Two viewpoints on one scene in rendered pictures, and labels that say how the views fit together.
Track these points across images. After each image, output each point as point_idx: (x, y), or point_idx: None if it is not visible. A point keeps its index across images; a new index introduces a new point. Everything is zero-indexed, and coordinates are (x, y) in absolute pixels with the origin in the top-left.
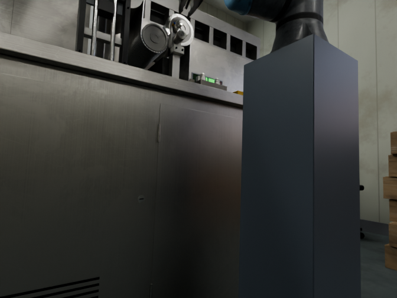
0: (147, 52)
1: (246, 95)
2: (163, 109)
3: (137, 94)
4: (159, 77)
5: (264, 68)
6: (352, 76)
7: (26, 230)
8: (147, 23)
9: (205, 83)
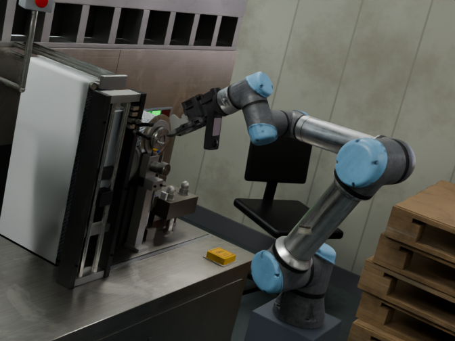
0: None
1: (248, 339)
2: (156, 321)
3: (139, 318)
4: (162, 300)
5: (270, 331)
6: (333, 338)
7: None
8: (80, 51)
9: (175, 206)
